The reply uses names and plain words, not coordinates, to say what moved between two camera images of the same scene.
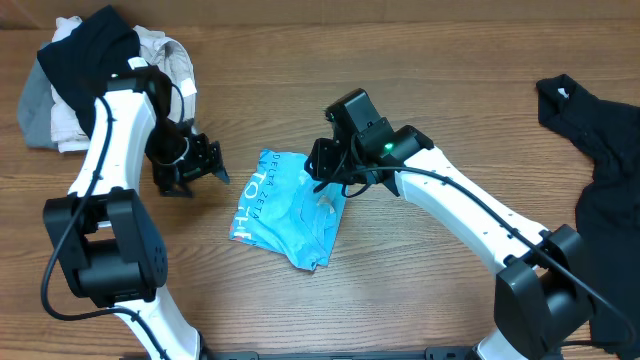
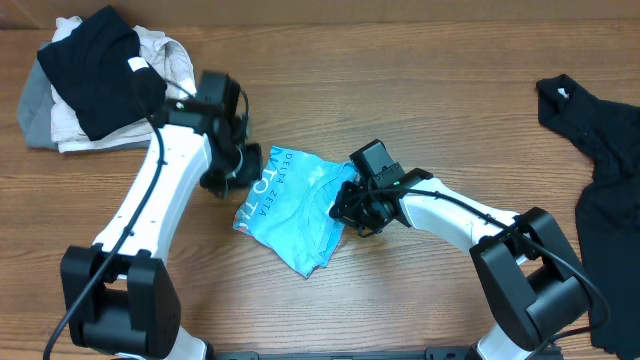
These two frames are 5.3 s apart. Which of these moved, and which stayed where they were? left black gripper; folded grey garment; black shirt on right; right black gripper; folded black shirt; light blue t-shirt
Moved: left black gripper; right black gripper
Stayed: folded black shirt; light blue t-shirt; folded grey garment; black shirt on right
